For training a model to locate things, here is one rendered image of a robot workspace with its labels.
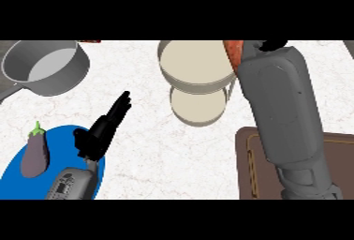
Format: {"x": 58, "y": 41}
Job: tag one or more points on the purple eggplant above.
{"x": 35, "y": 156}

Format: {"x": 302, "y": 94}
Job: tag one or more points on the brown tray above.
{"x": 251, "y": 175}

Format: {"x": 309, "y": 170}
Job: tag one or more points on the orange sweet potato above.
{"x": 234, "y": 53}

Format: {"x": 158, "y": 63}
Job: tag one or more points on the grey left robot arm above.
{"x": 70, "y": 184}

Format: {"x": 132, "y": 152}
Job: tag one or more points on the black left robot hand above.
{"x": 104, "y": 129}

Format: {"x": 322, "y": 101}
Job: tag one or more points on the blue plate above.
{"x": 27, "y": 187}

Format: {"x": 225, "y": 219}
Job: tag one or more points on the grey metal saucepan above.
{"x": 70, "y": 78}

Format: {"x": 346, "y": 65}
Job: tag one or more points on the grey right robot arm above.
{"x": 281, "y": 103}

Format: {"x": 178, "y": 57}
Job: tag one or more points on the beige tiered basket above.
{"x": 195, "y": 62}

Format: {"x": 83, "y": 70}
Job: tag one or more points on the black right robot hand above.
{"x": 272, "y": 44}

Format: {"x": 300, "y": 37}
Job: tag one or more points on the red-brown object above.
{"x": 91, "y": 41}

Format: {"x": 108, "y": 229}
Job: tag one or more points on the dark grey appliance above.
{"x": 4, "y": 53}

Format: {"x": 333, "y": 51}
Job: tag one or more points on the grey flat object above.
{"x": 350, "y": 47}

